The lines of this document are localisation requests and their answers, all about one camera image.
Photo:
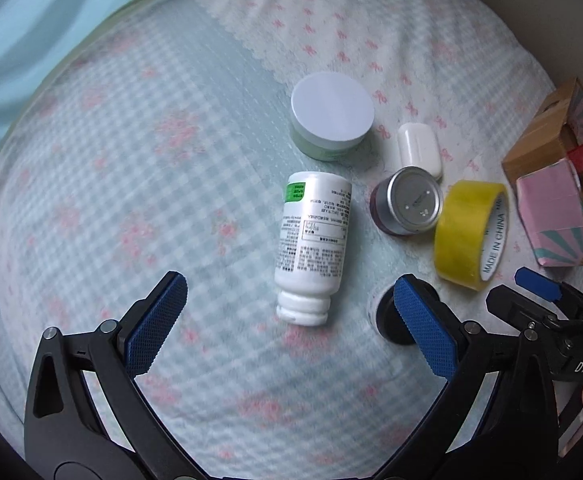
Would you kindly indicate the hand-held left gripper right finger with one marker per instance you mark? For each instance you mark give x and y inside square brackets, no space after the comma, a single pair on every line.
[424,331]

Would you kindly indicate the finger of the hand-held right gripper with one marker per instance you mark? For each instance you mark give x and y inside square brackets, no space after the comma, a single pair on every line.
[536,282]
[514,302]

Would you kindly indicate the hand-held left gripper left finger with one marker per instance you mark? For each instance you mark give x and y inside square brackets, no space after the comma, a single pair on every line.
[155,324]

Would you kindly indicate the white plastic pill bottle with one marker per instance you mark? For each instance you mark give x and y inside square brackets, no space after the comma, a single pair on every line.
[312,240]

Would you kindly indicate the black round object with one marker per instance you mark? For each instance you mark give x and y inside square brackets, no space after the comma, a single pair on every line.
[389,325]

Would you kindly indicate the pink paper box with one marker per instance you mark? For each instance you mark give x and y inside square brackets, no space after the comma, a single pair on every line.
[551,210]

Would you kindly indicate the yellow tape roll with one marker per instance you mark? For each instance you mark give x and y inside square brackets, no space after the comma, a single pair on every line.
[471,232]

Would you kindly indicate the dark red jar silver lid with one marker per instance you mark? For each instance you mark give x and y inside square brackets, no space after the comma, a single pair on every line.
[407,201]

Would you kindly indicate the brown cardboard box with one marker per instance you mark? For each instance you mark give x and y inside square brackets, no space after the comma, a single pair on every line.
[541,140]

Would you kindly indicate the checked floral blanket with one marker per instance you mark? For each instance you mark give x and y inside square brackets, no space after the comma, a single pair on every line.
[146,170]

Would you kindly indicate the small white rounded case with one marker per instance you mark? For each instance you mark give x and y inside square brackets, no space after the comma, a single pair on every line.
[419,149]

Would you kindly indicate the green jar with white lid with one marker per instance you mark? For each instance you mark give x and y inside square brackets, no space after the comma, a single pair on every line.
[331,116]

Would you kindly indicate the white bow-print lace cloth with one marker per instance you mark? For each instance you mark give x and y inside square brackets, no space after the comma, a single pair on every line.
[396,35]

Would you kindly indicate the light blue curtain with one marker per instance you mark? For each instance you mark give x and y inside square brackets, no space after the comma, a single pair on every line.
[26,35]

